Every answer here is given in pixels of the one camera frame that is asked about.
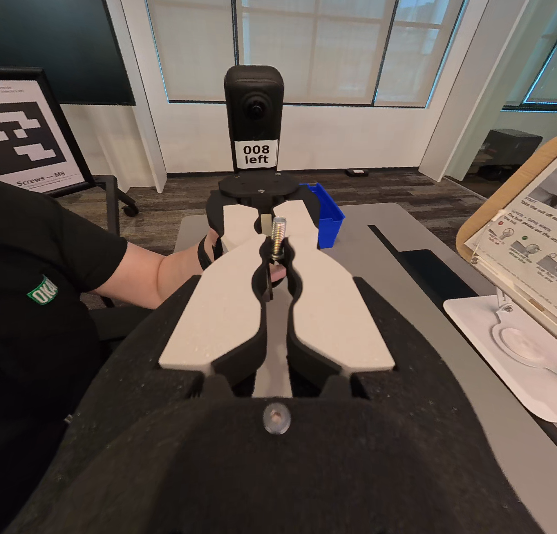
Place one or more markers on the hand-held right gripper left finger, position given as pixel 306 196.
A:
pixel 217 316

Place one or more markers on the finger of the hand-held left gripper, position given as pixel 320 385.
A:
pixel 300 223
pixel 239 225

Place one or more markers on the person's left forearm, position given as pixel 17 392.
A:
pixel 143 277

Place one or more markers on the white stand base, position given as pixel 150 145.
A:
pixel 470 325

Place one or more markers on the silver hex bolt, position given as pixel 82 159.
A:
pixel 278 233

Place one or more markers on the black floor box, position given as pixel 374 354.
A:
pixel 357 172

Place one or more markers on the black white pattern sign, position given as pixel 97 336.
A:
pixel 35 168

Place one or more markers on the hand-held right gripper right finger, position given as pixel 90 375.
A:
pixel 339 321

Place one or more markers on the printed instruction sheet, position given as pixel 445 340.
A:
pixel 535 247

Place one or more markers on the dark storage box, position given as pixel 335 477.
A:
pixel 509 151

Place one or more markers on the person's left hand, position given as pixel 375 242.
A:
pixel 209 255

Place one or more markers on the blue plastic bin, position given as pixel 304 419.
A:
pixel 330 220

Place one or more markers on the large frosted window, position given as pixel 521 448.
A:
pixel 304 42

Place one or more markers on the person in black shirt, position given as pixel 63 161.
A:
pixel 43 347

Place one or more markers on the dark wall display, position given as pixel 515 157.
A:
pixel 56 33

